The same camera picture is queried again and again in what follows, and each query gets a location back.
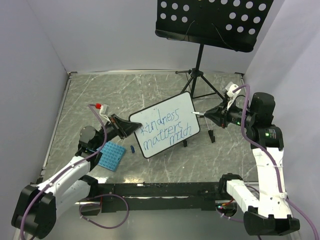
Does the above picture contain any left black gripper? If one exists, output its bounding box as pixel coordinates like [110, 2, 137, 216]
[93, 113, 142, 149]

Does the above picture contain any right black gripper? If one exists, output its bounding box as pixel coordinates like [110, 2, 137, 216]
[204, 97, 256, 128]

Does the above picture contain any white blue whiteboard marker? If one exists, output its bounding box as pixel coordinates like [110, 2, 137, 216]
[192, 111, 205, 116]

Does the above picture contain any blue marker cap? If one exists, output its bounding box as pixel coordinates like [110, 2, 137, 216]
[130, 145, 135, 154]

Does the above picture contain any white board with black frame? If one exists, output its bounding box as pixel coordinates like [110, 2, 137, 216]
[129, 91, 201, 159]

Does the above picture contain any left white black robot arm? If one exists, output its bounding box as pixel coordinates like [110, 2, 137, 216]
[11, 114, 142, 239]

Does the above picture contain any black whiteboard easel stand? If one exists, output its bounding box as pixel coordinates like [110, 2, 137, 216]
[197, 115, 216, 144]

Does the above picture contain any blue studded building plate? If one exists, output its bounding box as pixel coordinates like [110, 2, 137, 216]
[97, 141, 126, 172]

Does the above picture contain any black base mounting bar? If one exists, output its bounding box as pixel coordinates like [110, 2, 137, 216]
[68, 181, 248, 213]

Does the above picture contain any black perforated music stand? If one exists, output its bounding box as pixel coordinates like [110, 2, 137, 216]
[155, 0, 273, 99]

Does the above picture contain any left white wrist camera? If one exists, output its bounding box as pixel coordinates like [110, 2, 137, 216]
[95, 103, 110, 122]

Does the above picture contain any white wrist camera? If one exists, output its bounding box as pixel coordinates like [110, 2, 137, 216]
[225, 81, 241, 110]
[95, 103, 110, 122]

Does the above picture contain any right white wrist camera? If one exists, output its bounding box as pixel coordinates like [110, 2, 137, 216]
[225, 81, 241, 110]

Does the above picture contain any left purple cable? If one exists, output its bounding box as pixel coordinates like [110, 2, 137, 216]
[19, 102, 130, 240]

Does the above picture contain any purple cable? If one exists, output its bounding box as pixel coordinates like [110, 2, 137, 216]
[218, 84, 318, 240]
[19, 102, 130, 240]

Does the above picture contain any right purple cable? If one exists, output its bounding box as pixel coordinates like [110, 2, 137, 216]
[218, 84, 318, 240]

